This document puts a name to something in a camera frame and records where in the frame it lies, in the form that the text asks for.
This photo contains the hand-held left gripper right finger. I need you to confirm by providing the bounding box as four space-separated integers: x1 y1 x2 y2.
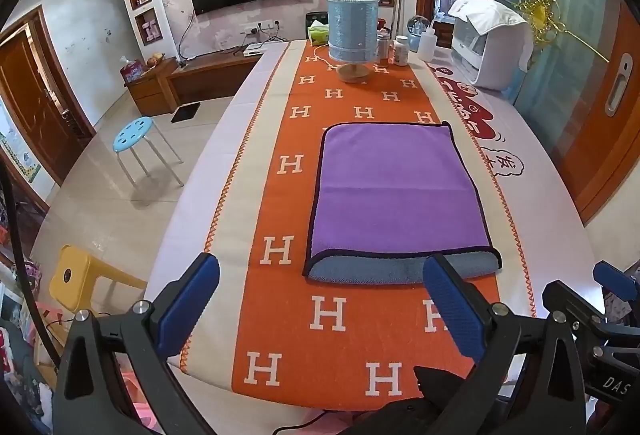
424 253 587 435

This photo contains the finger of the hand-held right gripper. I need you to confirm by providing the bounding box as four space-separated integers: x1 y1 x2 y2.
593 261 640 303
542 281 618 331

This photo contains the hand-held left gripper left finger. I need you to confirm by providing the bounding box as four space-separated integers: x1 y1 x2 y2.
50 252 221 435

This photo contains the purple towel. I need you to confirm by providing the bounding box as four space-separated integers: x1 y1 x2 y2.
302 121 502 286

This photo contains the yellow plastic stool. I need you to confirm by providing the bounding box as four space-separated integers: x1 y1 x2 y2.
49 244 148 316

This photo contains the orange patterned table runner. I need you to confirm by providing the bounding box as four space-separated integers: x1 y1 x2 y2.
180 40 538 412

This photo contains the wooden sliding door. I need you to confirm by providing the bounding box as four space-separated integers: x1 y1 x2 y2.
560 0 640 226

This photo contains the white printed tablecloth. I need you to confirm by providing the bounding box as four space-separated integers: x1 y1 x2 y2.
147 38 608 368

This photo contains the blue plastic stool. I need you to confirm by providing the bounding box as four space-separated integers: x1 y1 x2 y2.
112 116 185 188

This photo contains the black floor mat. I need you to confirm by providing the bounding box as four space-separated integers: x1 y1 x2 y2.
170 102 201 124

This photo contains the wooden side cabinet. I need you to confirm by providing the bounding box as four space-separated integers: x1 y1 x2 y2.
124 58 179 116

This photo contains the wooden tv cabinet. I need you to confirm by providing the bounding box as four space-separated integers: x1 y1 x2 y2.
165 50 264 109

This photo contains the pink tissue pack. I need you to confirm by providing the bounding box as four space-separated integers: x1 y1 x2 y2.
120 58 147 84

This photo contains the white countertop appliance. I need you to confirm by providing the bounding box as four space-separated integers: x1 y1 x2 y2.
450 0 534 92

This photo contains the white pill bottle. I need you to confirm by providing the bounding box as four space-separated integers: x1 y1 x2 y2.
392 35 410 66

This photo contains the white squeeze bottle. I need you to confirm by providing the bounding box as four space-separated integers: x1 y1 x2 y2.
417 21 437 62

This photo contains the gold hanging ornament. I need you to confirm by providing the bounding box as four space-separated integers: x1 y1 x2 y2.
515 0 612 64

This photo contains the glass snow globe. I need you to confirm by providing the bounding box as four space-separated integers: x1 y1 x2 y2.
407 15 432 51

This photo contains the white cloth cover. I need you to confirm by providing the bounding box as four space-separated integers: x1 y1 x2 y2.
447 0 529 40

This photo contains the green tissue box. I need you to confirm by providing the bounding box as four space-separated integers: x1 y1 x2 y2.
307 21 331 47

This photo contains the blue table lamp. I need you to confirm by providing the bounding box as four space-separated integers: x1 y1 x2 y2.
326 0 380 83

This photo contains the black cable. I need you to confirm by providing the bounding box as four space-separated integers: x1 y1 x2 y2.
0 160 68 368

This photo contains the colourful wall poster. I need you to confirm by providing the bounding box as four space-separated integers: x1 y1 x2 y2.
0 108 44 184

